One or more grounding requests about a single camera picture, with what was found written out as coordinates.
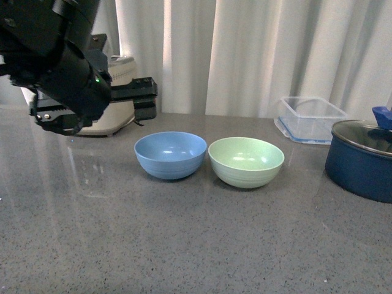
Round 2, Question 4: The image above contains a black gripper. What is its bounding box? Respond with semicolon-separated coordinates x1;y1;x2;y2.
30;48;158;135

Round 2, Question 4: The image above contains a light green bowl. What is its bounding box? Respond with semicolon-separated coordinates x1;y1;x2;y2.
208;137;285;189

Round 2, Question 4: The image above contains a blue bowl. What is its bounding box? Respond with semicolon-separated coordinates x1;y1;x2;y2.
134;132;207;180

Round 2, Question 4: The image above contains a clear plastic food container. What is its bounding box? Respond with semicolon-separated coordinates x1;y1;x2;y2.
274;97;347;145

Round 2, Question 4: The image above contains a glass lid with blue knob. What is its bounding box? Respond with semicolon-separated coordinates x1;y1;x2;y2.
331;106;391;157

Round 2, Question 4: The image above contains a blue saucepan with handle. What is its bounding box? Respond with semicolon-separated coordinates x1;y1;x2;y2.
325;135;391;203

